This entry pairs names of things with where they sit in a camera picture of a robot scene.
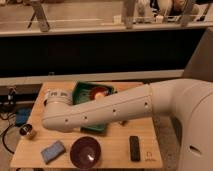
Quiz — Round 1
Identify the blue sponge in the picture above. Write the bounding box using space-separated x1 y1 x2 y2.
41 141 66 164

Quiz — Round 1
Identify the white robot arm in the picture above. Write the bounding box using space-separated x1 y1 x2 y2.
42 79 213 171

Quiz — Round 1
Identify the green plastic tray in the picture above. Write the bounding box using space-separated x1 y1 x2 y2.
72 82 114 133

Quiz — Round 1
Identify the red bowl with food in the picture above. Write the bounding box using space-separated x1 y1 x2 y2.
89 86 109 100

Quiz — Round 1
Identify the black remote control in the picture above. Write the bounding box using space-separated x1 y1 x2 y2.
129 136 140 162

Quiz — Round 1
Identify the purple plastic bowl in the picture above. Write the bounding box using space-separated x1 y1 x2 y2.
70 136 101 170

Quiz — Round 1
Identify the blue object beside table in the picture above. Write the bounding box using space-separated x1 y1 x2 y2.
15 108 31 127

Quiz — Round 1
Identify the silver metal cup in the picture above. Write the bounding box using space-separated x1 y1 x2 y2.
19 124 36 140

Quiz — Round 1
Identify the black handled brush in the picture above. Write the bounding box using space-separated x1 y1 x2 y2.
118 120 128 126

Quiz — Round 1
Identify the black cable on floor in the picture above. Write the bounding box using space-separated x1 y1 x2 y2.
1 123 22 155

